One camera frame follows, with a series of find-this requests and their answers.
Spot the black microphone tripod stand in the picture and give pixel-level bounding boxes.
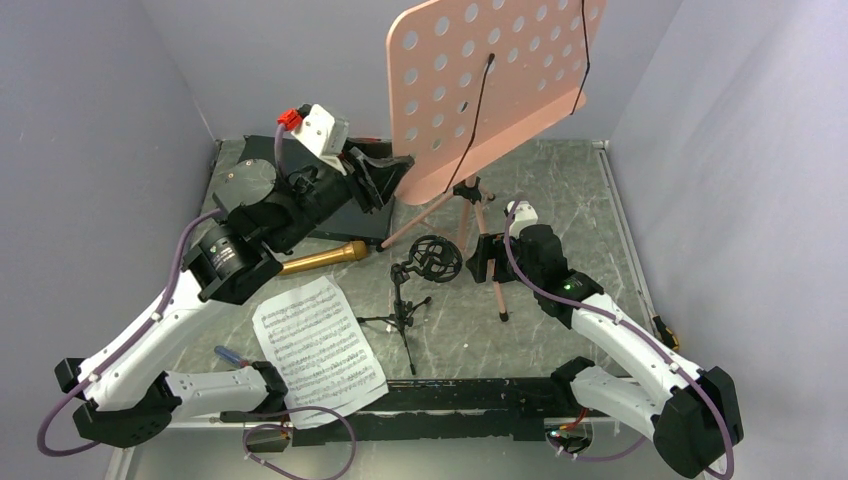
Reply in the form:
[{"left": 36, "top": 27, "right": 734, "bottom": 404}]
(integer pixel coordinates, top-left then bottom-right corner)
[{"left": 356, "top": 235, "right": 464, "bottom": 376}]

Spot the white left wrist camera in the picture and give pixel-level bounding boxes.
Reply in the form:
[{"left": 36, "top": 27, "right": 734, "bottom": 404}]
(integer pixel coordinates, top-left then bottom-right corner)
[{"left": 275, "top": 104, "right": 349, "bottom": 176}]

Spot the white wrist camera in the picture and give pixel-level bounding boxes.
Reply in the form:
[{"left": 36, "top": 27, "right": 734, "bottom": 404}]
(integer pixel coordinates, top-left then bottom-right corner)
[
  {"left": 505, "top": 200, "right": 539, "bottom": 238},
  {"left": 275, "top": 104, "right": 349, "bottom": 176}
]

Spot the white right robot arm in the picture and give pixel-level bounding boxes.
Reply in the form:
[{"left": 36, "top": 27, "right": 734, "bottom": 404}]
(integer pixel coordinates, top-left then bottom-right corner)
[{"left": 466, "top": 224, "right": 744, "bottom": 479}]

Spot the aluminium rail right edge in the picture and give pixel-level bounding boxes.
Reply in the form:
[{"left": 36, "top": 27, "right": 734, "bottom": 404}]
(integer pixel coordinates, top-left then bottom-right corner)
[{"left": 592, "top": 140, "right": 660, "bottom": 340}]

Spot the black flat equipment box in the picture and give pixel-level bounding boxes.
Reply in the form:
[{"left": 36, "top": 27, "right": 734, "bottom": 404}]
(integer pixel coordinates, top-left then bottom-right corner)
[{"left": 203, "top": 135, "right": 396, "bottom": 246}]

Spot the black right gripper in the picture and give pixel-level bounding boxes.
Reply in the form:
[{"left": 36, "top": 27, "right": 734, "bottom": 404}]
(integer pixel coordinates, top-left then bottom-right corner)
[{"left": 466, "top": 232, "right": 542, "bottom": 290}]

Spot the pink perforated music stand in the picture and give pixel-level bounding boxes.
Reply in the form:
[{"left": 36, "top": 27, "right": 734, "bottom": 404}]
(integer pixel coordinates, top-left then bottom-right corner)
[{"left": 386, "top": 1, "right": 605, "bottom": 235}]

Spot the gold microphone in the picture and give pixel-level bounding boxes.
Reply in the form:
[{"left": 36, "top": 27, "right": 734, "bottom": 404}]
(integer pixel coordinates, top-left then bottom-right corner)
[{"left": 278, "top": 240, "right": 368, "bottom": 276}]

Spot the yellow black tool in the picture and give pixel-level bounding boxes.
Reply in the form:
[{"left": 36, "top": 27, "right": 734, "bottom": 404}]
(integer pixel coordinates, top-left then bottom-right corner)
[{"left": 652, "top": 315, "right": 680, "bottom": 352}]

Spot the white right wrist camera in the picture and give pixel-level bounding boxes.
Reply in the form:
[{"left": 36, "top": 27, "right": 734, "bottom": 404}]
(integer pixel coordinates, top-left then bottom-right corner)
[{"left": 505, "top": 200, "right": 539, "bottom": 238}]

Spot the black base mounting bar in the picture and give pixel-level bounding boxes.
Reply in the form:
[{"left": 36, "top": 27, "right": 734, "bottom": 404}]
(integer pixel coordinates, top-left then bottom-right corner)
[{"left": 218, "top": 377, "right": 617, "bottom": 446}]

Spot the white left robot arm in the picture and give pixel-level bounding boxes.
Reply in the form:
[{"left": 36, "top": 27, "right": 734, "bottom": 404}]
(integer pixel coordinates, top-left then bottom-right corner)
[{"left": 55, "top": 142, "right": 414, "bottom": 448}]

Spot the printed sheet music page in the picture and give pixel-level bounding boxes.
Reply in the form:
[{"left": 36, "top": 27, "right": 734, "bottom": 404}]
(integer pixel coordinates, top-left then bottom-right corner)
[{"left": 252, "top": 276, "right": 388, "bottom": 430}]

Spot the aluminium front rail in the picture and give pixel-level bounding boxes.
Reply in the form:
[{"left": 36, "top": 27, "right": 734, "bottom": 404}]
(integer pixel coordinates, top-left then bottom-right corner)
[{"left": 120, "top": 382, "right": 707, "bottom": 429}]

